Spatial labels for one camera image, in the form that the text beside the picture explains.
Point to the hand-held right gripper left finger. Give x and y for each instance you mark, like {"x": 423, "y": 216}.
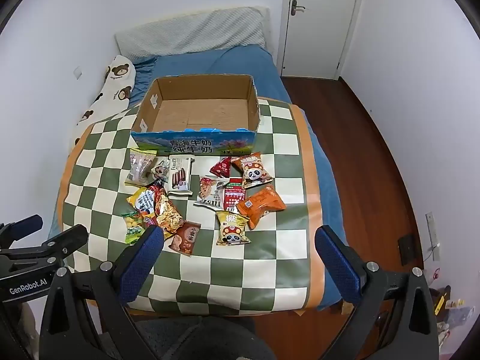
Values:
{"x": 140, "y": 266}

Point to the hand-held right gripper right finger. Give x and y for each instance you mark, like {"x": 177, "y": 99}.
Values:
{"x": 337, "y": 266}

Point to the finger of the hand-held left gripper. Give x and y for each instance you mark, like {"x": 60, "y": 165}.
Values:
{"x": 63, "y": 243}
{"x": 22, "y": 228}

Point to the red green snack packet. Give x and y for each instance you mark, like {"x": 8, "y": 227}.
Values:
{"x": 234, "y": 195}

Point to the cardboard box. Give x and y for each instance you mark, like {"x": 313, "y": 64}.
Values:
{"x": 202, "y": 112}

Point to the small pink snack packet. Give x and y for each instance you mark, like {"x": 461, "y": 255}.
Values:
{"x": 150, "y": 220}

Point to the brown snack packet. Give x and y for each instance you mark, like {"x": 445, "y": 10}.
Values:
{"x": 184, "y": 238}

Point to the red yellow noodle packet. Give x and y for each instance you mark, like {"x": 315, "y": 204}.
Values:
{"x": 165, "y": 210}

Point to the green checkered mat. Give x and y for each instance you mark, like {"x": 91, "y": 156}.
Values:
{"x": 262, "y": 255}

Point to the dark grey cloth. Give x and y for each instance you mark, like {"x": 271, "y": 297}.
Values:
{"x": 202, "y": 339}

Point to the plain orange snack packet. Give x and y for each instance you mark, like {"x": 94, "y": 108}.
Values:
{"x": 262, "y": 204}

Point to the yellow panda snack packet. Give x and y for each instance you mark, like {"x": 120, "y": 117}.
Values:
{"x": 231, "y": 230}

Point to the small cartoon snack packet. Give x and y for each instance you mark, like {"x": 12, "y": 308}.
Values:
{"x": 163, "y": 170}

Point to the white wafer stick packet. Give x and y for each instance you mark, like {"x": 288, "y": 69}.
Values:
{"x": 180, "y": 176}

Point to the clear snack packet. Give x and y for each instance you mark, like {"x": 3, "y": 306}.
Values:
{"x": 140, "y": 167}

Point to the white cookie packet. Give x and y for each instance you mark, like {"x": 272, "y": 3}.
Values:
{"x": 208, "y": 191}

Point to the orange panda snack packet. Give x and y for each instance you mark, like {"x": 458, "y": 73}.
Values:
{"x": 253, "y": 170}

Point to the red triangular snack packet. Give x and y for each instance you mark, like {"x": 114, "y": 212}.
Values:
{"x": 222, "y": 168}

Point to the clear plastic bag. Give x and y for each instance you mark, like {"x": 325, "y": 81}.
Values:
{"x": 457, "y": 317}

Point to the bear print pillow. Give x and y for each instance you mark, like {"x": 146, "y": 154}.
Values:
{"x": 112, "y": 93}

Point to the blue bed sheet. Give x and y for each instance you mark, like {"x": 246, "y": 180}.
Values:
{"x": 225, "y": 63}

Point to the white door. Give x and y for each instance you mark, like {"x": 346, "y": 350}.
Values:
{"x": 322, "y": 26}

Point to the grey pillow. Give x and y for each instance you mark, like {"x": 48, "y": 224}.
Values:
{"x": 195, "y": 30}

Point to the black wall box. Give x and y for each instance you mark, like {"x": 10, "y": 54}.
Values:
{"x": 407, "y": 249}

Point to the white wall socket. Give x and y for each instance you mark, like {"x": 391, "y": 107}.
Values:
{"x": 78, "y": 72}

